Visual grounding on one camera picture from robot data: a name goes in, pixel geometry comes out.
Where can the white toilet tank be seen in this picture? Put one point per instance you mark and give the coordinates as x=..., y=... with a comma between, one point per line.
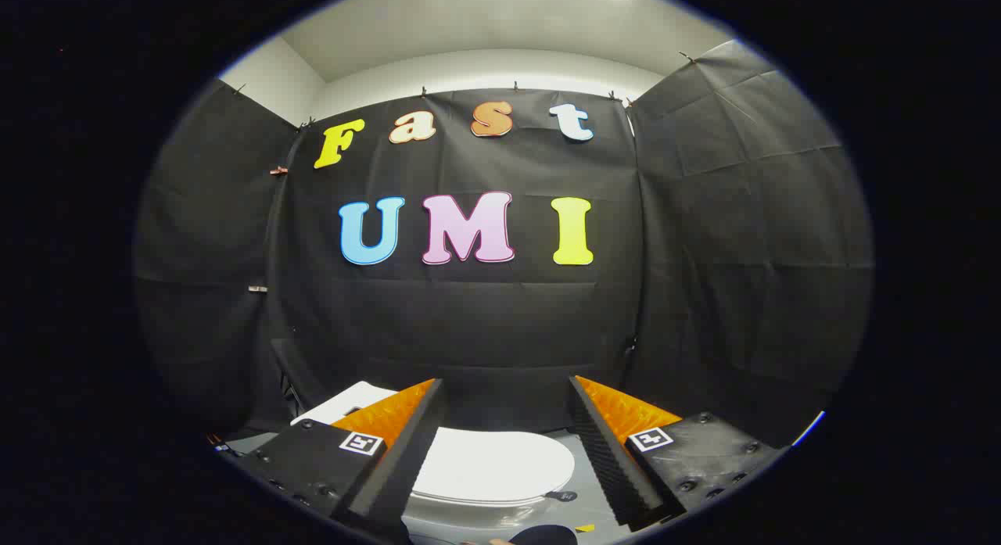
x=344, y=402

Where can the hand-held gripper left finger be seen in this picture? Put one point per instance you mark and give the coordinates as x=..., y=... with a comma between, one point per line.
x=407, y=451

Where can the black backdrop cloth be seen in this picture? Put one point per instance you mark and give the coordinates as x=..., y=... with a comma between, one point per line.
x=469, y=318

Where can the white toilet seat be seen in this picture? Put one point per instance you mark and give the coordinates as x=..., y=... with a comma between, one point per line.
x=469, y=503

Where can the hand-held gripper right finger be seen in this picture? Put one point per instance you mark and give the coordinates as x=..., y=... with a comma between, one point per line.
x=606, y=451

